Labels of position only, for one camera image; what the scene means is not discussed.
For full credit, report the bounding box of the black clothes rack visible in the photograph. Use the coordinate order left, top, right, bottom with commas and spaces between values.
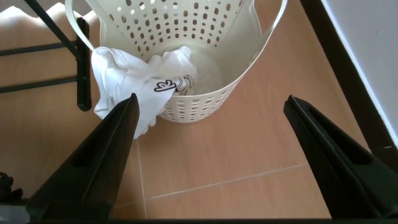
0, 0, 93, 112

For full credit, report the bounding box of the white laundry basket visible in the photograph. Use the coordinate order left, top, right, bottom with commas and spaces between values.
64, 0, 289, 124

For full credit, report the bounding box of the white printed t-shirt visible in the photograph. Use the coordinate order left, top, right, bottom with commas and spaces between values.
91, 45, 200, 139

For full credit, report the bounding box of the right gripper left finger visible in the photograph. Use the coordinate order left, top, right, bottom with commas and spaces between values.
29, 92, 141, 219

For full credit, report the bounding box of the beige curtain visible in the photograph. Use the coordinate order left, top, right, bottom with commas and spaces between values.
0, 0, 94, 16

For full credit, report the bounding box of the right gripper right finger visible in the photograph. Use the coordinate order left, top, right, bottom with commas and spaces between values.
283, 95, 398, 219

